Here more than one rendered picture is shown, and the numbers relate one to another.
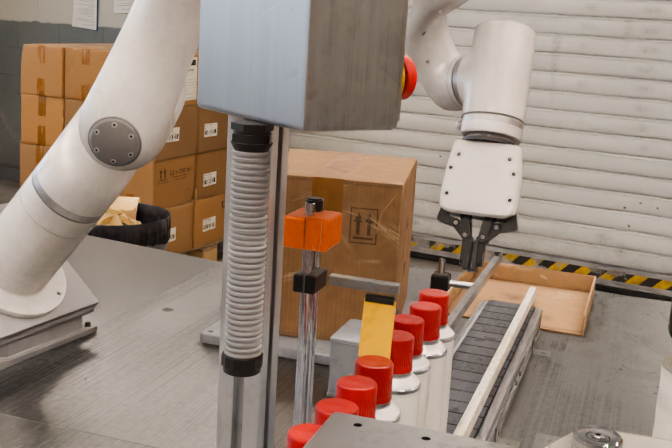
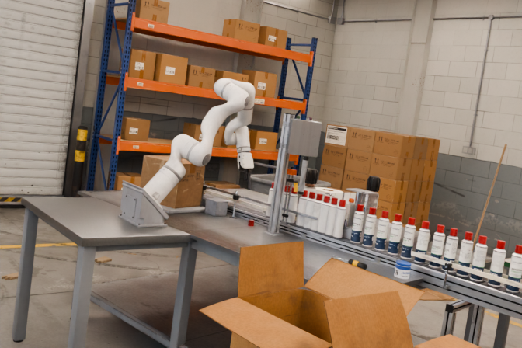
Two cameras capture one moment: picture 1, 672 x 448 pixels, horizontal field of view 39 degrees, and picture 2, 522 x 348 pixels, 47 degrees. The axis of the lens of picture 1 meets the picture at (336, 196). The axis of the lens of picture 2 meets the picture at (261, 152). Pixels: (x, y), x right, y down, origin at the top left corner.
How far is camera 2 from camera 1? 3.16 m
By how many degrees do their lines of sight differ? 65
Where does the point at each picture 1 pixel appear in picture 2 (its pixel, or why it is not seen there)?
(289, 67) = (314, 148)
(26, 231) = (170, 186)
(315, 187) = (190, 166)
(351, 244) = (196, 180)
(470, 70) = (241, 137)
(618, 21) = not seen: outside the picture
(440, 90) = (231, 140)
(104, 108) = (207, 151)
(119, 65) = (208, 140)
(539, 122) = not seen: outside the picture
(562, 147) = not seen: outside the picture
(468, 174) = (246, 159)
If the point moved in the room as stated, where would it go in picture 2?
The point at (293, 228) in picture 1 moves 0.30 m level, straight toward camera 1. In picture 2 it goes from (293, 172) to (346, 181)
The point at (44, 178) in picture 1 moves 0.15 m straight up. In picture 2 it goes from (178, 170) to (181, 143)
